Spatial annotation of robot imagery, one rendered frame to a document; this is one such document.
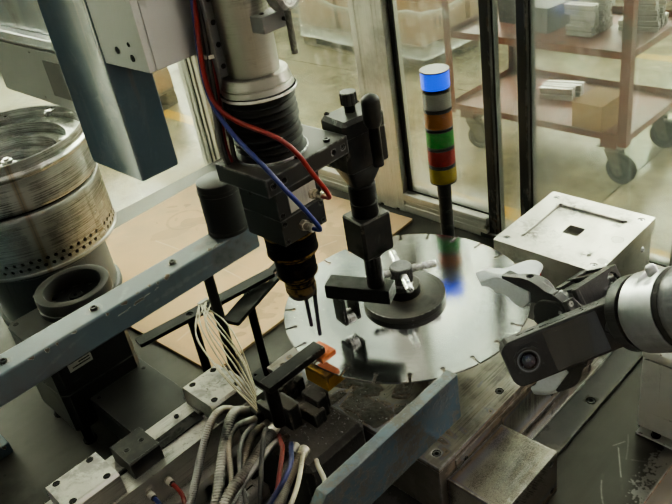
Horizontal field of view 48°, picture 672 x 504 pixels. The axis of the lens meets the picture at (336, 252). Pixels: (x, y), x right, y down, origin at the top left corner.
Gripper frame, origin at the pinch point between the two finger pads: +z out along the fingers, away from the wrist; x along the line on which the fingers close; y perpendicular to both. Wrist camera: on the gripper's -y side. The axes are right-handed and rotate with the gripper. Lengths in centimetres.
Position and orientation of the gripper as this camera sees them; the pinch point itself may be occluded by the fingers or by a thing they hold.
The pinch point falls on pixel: (499, 335)
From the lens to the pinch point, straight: 88.7
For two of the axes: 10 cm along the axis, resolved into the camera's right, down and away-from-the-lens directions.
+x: -4.4, -9.0, -0.3
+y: 8.1, -4.1, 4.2
